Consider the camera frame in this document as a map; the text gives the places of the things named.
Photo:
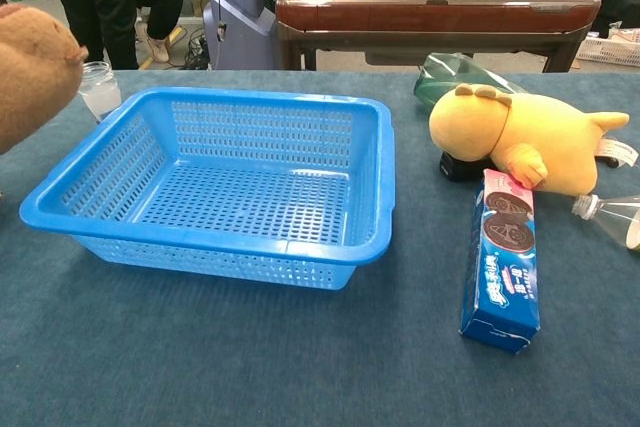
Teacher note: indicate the green transparent spray bottle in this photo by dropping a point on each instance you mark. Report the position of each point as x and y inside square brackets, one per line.
[450, 74]

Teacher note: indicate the brown capybara plush toy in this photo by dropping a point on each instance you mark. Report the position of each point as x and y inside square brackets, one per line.
[30, 77]

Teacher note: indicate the lilac robot base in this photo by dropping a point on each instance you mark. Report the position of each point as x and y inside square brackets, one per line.
[240, 22]

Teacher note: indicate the blue plastic mesh basket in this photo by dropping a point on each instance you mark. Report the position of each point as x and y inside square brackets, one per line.
[200, 243]

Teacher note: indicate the white perforated plastic tray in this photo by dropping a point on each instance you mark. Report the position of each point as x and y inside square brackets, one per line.
[610, 49]

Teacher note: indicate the small black box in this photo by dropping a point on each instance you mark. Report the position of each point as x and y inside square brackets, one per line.
[460, 169]

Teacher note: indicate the brown mahjong table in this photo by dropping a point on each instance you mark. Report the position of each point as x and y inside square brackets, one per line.
[400, 12]

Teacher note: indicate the blue table cloth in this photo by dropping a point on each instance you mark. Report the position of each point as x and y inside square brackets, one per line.
[200, 347]

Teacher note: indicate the blue Oreo cookie box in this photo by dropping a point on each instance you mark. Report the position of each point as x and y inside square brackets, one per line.
[505, 287]

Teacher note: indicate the yellow duck plush toy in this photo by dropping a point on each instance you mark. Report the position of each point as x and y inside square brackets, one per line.
[550, 137]

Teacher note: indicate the small glass jar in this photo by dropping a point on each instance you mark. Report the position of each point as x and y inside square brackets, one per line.
[102, 92]

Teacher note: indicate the clear plastic drink bottle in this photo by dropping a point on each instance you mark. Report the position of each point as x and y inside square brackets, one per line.
[615, 219]

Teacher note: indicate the black bag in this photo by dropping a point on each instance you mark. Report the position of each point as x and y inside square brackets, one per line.
[622, 7]

